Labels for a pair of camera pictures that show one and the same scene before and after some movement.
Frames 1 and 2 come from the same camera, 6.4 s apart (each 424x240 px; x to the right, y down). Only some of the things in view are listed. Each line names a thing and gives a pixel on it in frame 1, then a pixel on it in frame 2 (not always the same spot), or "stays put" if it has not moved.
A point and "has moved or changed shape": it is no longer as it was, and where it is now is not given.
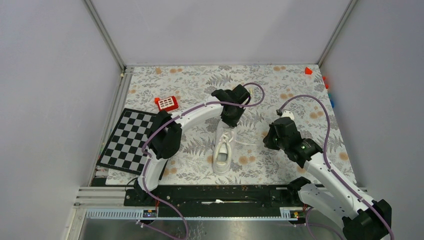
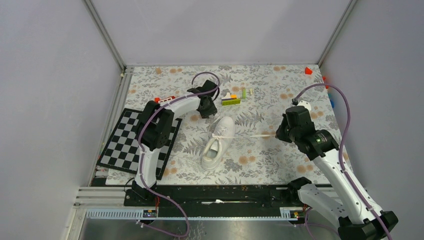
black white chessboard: x=123 y=151 stays put
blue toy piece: x=331 y=101 stays put
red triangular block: x=307 y=71 stays put
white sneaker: x=226 y=135 has moved or changed shape
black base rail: x=218 y=196 stays put
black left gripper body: x=232 y=119 → x=210 y=110
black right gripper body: x=273 y=141 → x=285 y=133
